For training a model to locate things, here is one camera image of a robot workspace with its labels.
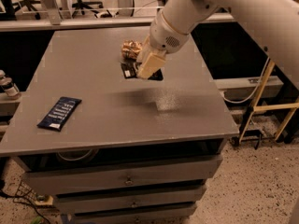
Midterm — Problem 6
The black chocolate rxbar wrapper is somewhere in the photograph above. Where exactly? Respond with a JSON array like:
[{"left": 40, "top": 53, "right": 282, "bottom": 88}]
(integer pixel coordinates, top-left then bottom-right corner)
[{"left": 121, "top": 62, "right": 164, "bottom": 81}]

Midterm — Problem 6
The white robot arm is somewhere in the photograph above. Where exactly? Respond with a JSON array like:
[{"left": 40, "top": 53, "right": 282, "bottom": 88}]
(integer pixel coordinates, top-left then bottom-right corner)
[{"left": 137, "top": 0, "right": 299, "bottom": 88}]

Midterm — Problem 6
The dark blue blueberry rxbar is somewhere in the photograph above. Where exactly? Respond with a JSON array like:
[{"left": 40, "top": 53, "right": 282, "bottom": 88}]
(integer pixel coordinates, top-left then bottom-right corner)
[{"left": 37, "top": 97, "right": 81, "bottom": 132}]

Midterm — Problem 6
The crushed gold drink can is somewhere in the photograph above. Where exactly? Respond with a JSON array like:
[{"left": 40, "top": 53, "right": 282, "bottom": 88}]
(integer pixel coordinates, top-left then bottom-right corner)
[{"left": 121, "top": 40, "right": 142, "bottom": 60}]

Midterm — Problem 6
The black office chair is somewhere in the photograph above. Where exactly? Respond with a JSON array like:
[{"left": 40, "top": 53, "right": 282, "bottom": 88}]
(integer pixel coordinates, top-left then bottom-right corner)
[{"left": 60, "top": 0, "right": 104, "bottom": 19}]

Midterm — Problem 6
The middle grey drawer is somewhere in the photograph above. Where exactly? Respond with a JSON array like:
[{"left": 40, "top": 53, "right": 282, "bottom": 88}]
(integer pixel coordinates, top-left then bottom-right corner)
[{"left": 54, "top": 185, "right": 206, "bottom": 214}]

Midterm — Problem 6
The grey drawer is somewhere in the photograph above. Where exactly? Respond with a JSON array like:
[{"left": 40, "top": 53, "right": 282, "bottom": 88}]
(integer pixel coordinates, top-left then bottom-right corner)
[
  {"left": 22, "top": 155, "right": 222, "bottom": 195},
  {"left": 54, "top": 185, "right": 206, "bottom": 214},
  {"left": 74, "top": 202, "right": 196, "bottom": 224}
]

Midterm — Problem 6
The small bottle with label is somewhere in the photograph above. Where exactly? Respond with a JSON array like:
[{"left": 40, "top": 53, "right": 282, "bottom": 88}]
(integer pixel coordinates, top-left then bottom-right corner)
[{"left": 0, "top": 70, "right": 21, "bottom": 99}]

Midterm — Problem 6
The bottom grey drawer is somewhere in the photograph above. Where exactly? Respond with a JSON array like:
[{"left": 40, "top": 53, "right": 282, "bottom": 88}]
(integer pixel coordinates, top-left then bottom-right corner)
[{"left": 74, "top": 202, "right": 196, "bottom": 224}]

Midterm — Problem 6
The top grey drawer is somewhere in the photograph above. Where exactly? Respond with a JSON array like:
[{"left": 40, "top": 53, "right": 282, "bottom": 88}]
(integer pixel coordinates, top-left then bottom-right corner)
[{"left": 22, "top": 155, "right": 222, "bottom": 195}]

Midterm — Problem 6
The white cable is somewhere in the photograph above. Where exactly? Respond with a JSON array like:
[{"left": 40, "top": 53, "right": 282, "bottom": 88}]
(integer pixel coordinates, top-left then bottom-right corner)
[{"left": 220, "top": 57, "right": 271, "bottom": 105}]

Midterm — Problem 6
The yellow metal frame stand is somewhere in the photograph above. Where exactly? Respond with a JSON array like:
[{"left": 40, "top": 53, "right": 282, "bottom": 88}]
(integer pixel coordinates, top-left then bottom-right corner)
[{"left": 233, "top": 60, "right": 299, "bottom": 147}]

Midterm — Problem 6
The horizontal metal rail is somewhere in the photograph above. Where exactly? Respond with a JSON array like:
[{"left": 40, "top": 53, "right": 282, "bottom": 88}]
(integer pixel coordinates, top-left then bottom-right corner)
[{"left": 0, "top": 12, "right": 235, "bottom": 33}]

